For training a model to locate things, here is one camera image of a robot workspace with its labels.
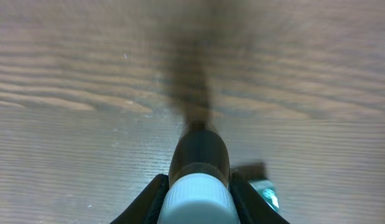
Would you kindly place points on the green box round logo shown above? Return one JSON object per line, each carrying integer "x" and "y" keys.
{"x": 266, "y": 189}

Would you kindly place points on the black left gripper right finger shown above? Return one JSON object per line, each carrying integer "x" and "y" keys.
{"x": 250, "y": 206}

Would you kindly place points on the dark bottle white cap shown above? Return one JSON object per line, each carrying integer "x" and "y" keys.
{"x": 198, "y": 180}

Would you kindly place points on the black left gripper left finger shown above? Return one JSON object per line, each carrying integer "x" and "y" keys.
{"x": 145, "y": 208}

